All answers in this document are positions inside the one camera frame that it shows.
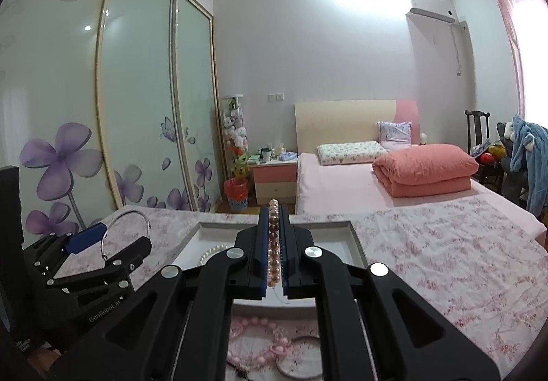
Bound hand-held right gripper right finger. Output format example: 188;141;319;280
280;205;502;381

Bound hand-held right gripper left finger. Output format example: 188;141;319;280
45;206;275;381

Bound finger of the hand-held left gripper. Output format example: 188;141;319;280
23;224;108;279
45;238;153;294

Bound brown pearl bead bracelet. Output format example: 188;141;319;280
266;199;283;290

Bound silver bangle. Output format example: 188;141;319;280
100;210;151;263

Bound grey jewelry tray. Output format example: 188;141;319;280
171;220;369;310

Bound thin metal bangle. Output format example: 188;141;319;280
274;333;320;380

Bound pink bead bracelet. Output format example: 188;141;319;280
229;317;297;370

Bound red trash basket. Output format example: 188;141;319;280
223;178;250;211

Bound pink and cream nightstand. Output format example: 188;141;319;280
248;161;298;205

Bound bed with pink sheet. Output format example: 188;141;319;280
295;100;548;247

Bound white printed pillow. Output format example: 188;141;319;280
316;140;388;166

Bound clear tube of plush toys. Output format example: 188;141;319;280
220;95;251;182

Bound pink floral bed sheet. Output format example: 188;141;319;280
23;195;548;381

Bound purple pillow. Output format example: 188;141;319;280
377;121;412;151

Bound floral glass sliding wardrobe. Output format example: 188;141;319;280
0;0;225;251

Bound salmon folded quilt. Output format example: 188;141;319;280
372;144;479;198

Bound dark wooden chair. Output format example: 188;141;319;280
465;109;506;189

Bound colourful plush toys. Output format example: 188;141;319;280
471;141;508;165

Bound dark grey chair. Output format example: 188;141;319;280
497;122;531;203

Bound blue fleece robe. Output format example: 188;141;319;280
507;113;548;217

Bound white pipe cover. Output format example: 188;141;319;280
451;22;467;76

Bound white air conditioner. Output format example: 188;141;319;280
406;0;457;24

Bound pink curtain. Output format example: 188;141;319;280
484;0;548;120

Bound white pearl bracelet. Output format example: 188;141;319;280
199;246;234;266

